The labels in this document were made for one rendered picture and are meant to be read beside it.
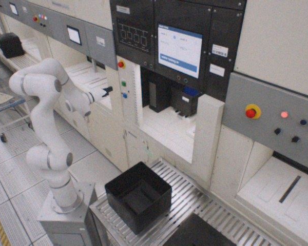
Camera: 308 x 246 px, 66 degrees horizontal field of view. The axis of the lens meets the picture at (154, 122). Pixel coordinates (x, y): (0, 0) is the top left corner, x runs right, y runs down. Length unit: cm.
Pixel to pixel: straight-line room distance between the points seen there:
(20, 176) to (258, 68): 264
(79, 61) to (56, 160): 204
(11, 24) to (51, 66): 315
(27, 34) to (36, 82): 334
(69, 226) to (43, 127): 65
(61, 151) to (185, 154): 80
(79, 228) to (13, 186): 151
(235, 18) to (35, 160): 112
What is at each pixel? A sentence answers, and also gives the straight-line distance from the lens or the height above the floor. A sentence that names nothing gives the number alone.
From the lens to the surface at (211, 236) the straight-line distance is 131.
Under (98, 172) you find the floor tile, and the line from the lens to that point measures 274.
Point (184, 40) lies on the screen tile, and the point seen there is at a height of 164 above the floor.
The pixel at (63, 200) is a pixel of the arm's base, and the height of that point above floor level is 84.
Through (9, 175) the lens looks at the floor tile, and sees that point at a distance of 312.
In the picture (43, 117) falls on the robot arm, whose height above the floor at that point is 138.
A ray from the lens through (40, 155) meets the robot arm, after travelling 132.
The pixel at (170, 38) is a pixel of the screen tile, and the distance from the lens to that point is 127.
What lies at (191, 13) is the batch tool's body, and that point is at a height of 176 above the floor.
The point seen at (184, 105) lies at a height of 102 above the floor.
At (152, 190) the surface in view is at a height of 77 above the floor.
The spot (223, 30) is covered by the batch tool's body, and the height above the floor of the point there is 172.
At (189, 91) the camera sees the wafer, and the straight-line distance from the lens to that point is 195.
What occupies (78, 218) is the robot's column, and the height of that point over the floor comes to 76.
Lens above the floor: 200
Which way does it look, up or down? 37 degrees down
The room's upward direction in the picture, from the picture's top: 1 degrees counter-clockwise
